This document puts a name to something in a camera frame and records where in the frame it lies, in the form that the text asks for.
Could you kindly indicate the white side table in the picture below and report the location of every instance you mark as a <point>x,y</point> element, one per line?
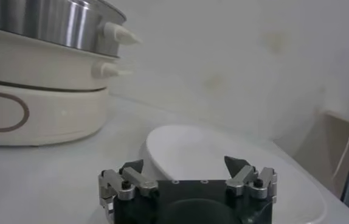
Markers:
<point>323,146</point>

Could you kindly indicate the white round plate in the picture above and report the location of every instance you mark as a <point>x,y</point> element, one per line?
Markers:
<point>199,152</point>

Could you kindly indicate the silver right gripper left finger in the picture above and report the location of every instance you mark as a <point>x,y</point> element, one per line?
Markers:
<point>141,182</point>

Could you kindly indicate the stainless steel steamer basket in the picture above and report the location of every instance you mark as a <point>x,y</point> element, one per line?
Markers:
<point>56,24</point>

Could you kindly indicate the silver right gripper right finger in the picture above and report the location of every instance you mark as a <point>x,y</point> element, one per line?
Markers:
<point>241,179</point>

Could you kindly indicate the cream electric cooker base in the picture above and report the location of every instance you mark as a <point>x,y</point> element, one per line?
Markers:
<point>56,115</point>

